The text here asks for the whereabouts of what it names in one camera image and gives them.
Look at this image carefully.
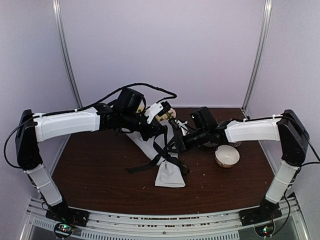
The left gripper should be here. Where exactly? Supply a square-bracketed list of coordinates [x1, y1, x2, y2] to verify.
[121, 110, 167, 142]

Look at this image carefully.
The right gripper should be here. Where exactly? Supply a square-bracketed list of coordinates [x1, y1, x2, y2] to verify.
[163, 127, 209, 154]

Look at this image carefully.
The black lanyard strap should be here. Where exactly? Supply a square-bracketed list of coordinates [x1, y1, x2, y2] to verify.
[125, 126, 191, 177]

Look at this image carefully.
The white wrapping paper sheet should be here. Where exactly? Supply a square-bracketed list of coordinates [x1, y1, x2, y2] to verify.
[126, 120, 186, 188]

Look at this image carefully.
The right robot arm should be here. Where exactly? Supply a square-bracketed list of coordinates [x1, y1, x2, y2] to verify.
[165, 107, 314, 221]

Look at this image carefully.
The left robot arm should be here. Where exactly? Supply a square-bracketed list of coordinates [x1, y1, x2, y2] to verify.
[7, 83, 177, 222]

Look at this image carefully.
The scalloped white dish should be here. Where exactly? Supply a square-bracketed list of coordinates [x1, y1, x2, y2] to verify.
[198, 142, 217, 152]

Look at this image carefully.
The round white bowl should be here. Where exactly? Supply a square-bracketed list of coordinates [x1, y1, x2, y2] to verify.
[215, 145, 240, 169]

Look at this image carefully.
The patterned mug yellow inside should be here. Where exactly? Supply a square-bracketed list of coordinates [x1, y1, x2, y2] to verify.
[229, 141, 242, 148]

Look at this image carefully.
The front aluminium rail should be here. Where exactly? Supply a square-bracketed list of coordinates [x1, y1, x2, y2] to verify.
[21, 192, 307, 240]

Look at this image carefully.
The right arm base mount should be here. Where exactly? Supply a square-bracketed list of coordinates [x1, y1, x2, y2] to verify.
[239, 200, 283, 238]

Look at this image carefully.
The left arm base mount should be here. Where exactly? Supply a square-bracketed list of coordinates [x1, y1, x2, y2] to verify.
[45, 200, 90, 239]

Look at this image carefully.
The left aluminium frame post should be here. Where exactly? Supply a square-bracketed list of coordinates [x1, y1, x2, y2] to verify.
[52, 0, 83, 108]

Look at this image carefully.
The aluminium frame post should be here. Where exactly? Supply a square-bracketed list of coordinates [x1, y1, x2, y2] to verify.
[241, 0, 273, 113]
[52, 0, 83, 108]

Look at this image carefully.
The right aluminium frame post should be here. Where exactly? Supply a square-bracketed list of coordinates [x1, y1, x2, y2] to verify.
[241, 0, 273, 113]

